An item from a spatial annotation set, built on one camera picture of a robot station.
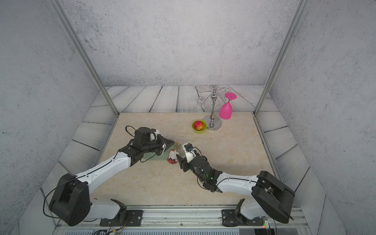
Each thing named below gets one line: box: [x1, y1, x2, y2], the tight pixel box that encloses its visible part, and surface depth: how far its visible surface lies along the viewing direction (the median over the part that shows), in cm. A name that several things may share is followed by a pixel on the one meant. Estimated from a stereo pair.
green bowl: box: [191, 119, 208, 134], surface depth 109 cm
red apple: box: [193, 120, 204, 132], surface depth 108 cm
